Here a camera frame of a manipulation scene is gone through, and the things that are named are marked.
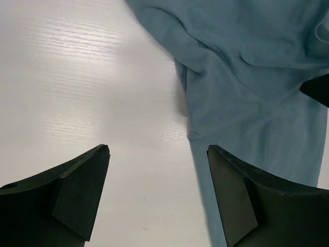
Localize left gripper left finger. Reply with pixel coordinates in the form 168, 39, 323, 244
1, 145, 110, 246

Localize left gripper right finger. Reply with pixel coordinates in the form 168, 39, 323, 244
207, 145, 328, 247

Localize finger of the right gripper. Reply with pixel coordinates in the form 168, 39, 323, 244
300, 74, 329, 108

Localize grey-blue t shirt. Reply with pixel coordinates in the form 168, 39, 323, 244
127, 1, 328, 246

